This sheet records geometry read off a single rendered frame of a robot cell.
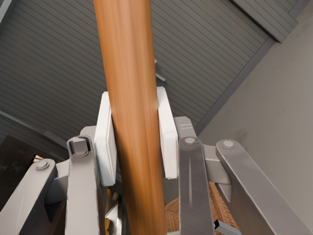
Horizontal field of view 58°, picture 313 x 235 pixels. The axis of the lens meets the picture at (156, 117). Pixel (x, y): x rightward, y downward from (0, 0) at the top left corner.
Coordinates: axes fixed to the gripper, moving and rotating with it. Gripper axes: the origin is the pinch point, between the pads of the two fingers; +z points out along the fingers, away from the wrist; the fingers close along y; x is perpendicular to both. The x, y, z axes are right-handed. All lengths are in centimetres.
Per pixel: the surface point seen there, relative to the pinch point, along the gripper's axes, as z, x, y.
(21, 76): 324, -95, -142
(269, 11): 324, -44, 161
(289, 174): 168, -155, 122
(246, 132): 252, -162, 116
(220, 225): 86, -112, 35
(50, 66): 326, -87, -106
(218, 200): 126, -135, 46
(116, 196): 151, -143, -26
